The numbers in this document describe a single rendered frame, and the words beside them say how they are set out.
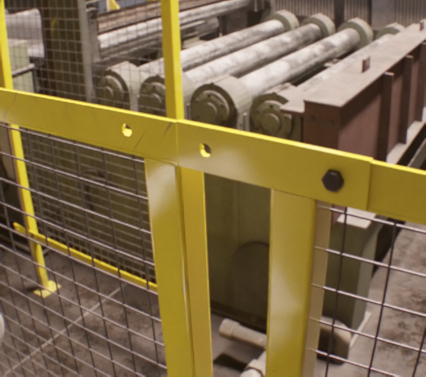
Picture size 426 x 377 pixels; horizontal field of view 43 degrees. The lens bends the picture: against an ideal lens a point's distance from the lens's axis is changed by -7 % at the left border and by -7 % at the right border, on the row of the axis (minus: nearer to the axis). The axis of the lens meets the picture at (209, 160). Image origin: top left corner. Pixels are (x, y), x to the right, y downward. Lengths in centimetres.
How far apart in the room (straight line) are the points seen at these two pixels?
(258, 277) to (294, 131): 80
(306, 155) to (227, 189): 235
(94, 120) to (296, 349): 36
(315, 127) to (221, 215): 82
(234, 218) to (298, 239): 235
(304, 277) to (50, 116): 38
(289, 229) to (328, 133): 181
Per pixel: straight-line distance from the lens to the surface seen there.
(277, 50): 395
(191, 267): 70
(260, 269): 294
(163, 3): 215
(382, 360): 301
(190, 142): 59
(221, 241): 305
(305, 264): 59
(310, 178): 54
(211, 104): 278
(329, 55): 394
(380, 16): 1128
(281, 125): 262
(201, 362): 81
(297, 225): 57
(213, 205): 297
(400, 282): 357
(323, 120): 236
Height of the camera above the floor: 206
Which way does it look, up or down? 24 degrees down
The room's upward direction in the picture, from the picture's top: 2 degrees counter-clockwise
